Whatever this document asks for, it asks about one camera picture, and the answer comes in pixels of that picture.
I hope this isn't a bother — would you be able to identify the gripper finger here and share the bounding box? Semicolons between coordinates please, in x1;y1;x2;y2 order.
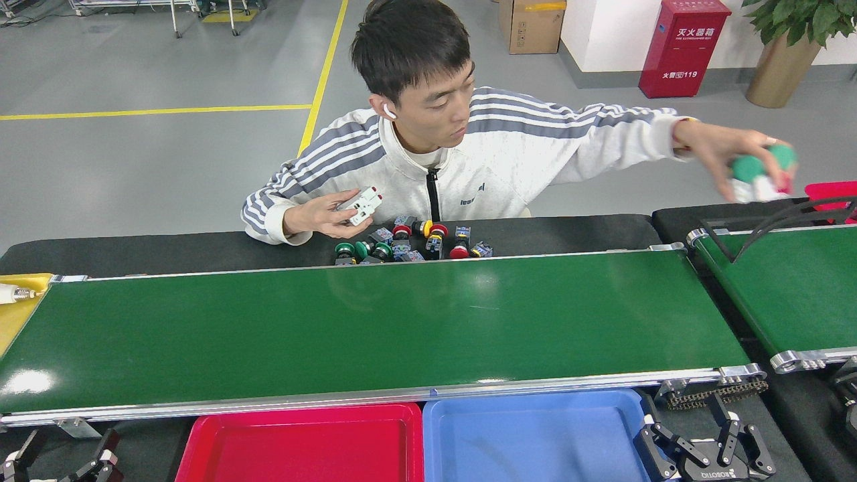
64;428;125;482
0;430;48;482

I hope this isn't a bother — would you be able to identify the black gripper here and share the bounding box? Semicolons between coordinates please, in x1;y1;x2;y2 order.
633;394;777;482

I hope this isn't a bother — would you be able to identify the white circuit breaker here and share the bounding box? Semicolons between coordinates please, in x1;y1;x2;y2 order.
337;186;384;226

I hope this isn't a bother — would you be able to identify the yellow plastic tray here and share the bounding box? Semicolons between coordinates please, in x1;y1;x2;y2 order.
0;273;54;359

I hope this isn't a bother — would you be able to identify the blue plastic tray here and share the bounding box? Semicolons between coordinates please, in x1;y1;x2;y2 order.
422;388;660;482

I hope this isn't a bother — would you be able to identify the short green conveyor belt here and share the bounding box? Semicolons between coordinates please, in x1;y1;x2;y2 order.
686;224;857;374

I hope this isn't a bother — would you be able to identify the red plastic tray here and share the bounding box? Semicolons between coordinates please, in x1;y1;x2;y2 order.
175;402;424;482

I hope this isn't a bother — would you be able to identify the long green conveyor belt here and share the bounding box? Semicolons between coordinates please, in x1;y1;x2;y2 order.
0;242;771;429

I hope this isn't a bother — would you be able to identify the person's left hand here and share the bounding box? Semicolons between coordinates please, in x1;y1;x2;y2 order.
675;120;799;203

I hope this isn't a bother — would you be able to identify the person's right hand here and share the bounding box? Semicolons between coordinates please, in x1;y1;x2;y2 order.
283;189;374;240

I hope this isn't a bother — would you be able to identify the white light bulb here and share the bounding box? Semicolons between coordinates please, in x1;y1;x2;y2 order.
0;283;46;305

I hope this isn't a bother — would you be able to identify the black curved belt guide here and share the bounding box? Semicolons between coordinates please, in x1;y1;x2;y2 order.
700;196;857;263

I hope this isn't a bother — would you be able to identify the red plastic bin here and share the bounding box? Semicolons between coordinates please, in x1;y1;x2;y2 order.
803;181;857;225

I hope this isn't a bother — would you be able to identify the person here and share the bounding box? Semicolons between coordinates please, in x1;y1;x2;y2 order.
241;0;694;246

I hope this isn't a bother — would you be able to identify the golden plant pot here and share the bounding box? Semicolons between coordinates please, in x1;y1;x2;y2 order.
745;30;823;109

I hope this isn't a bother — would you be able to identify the red fire extinguisher cabinet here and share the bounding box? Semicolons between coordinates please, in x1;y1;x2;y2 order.
638;0;732;99

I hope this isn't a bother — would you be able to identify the green potted plant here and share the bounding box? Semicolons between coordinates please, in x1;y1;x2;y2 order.
740;0;857;48

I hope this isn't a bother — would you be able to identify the brown cardboard box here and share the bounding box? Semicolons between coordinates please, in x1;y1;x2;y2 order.
499;0;567;56

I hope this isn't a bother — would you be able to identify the white metal rack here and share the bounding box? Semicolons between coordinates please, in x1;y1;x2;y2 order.
67;0;202;39

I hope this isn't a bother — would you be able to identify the white metal stand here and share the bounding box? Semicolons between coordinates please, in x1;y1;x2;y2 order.
224;0;268;37

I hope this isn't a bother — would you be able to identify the black drive chain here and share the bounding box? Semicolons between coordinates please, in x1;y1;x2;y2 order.
659;375;769;410

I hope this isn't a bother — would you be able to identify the red bracelet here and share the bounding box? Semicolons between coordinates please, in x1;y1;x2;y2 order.
672;117;700;159

